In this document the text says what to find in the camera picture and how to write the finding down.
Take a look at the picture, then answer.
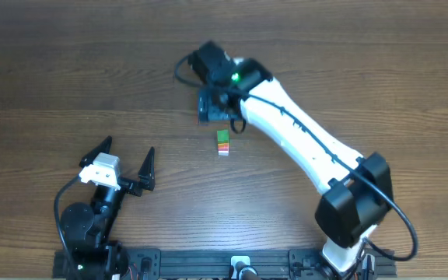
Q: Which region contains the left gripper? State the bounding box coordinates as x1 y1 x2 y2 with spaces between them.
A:
79 135 156 198

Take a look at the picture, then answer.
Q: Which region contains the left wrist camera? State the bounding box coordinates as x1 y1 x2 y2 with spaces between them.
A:
78 152 122 192

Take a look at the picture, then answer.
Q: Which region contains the mounting rail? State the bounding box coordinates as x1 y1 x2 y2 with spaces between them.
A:
52 247 398 280

